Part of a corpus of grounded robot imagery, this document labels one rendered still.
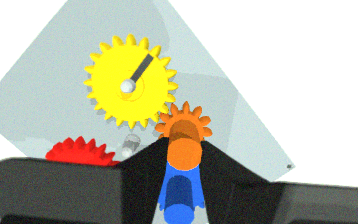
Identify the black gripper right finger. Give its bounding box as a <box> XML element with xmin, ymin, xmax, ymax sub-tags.
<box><xmin>199</xmin><ymin>140</ymin><xmax>358</xmax><ymax>224</ymax></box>

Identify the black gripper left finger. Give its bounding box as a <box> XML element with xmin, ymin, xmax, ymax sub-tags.
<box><xmin>0</xmin><ymin>137</ymin><xmax>169</xmax><ymax>224</ymax></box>

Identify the red gear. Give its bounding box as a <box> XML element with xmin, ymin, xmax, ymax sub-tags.
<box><xmin>45</xmin><ymin>136</ymin><xmax>120</xmax><ymax>166</ymax></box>

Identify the orange gear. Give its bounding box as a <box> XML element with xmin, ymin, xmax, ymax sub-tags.
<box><xmin>155</xmin><ymin>101</ymin><xmax>212</xmax><ymax>171</ymax></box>

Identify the grey board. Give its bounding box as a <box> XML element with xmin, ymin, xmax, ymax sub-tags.
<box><xmin>0</xmin><ymin>0</ymin><xmax>296</xmax><ymax>182</ymax></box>

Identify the blue gear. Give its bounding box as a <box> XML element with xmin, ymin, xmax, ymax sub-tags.
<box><xmin>158</xmin><ymin>160</ymin><xmax>205</xmax><ymax>224</ymax></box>

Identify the yellow gear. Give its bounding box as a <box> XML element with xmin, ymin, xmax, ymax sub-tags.
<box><xmin>84</xmin><ymin>34</ymin><xmax>178</xmax><ymax>129</ymax></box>

